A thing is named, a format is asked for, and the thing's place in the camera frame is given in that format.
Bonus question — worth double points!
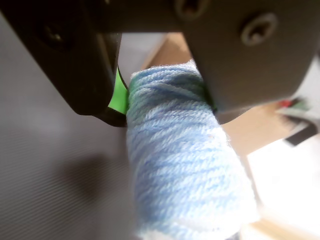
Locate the white power strip red switch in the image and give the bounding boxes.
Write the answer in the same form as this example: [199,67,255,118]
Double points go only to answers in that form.
[274,98,314,120]

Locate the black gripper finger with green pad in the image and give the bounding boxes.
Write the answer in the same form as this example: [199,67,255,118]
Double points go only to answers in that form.
[0,0,130,129]
[172,0,320,114]

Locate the black power adapter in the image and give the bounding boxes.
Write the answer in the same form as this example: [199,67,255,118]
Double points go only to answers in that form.
[283,124,316,148]

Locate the light blue yarn-wrapped block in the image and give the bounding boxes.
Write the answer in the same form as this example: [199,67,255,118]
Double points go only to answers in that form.
[124,62,261,240]

